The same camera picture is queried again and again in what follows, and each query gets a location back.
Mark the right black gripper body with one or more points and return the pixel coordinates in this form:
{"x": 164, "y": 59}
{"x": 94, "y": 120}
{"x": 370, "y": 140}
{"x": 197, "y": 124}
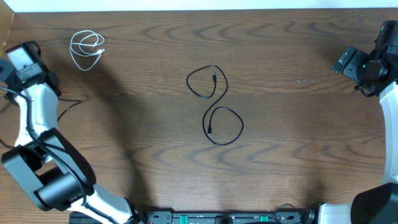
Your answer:
{"x": 359, "y": 68}

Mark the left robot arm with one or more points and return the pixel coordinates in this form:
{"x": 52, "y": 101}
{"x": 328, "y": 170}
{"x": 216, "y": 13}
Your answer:
{"x": 43, "y": 162}

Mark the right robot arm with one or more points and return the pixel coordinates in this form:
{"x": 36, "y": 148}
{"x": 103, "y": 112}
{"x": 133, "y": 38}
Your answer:
{"x": 379, "y": 204}

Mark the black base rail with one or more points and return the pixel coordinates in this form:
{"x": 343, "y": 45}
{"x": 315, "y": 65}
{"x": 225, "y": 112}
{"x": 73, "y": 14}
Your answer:
{"x": 287, "y": 216}

